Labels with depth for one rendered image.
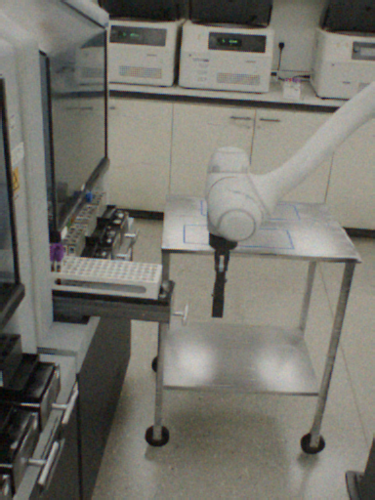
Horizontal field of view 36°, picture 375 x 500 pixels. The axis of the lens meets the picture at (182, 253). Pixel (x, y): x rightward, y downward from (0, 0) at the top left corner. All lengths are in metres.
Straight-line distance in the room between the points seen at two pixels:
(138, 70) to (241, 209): 2.60
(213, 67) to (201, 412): 2.11
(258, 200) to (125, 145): 2.66
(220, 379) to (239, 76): 2.10
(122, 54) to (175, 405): 2.18
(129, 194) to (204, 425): 2.01
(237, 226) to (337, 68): 2.60
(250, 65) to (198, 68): 0.31
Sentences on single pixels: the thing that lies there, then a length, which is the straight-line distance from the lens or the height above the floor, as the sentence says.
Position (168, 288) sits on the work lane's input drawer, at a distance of 1.54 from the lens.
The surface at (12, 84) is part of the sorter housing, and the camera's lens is 1.16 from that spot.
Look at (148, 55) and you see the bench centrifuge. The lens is 3.67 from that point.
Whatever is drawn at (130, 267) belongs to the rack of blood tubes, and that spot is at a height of 0.86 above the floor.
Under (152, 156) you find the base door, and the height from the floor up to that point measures 0.46.
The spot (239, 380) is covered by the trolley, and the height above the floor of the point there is 0.28.
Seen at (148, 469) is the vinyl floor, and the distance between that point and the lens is 2.17.
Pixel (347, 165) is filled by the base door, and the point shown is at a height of 0.51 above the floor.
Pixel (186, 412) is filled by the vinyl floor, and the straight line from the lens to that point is 2.38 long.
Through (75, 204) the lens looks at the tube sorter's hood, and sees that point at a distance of 1.58.
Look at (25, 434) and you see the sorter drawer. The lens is 1.15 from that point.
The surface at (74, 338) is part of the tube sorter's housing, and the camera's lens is 1.49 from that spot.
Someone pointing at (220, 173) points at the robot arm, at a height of 1.17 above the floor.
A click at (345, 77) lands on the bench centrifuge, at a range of 3.72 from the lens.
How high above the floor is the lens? 1.59
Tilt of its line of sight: 27 degrees down
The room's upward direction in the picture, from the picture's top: 4 degrees clockwise
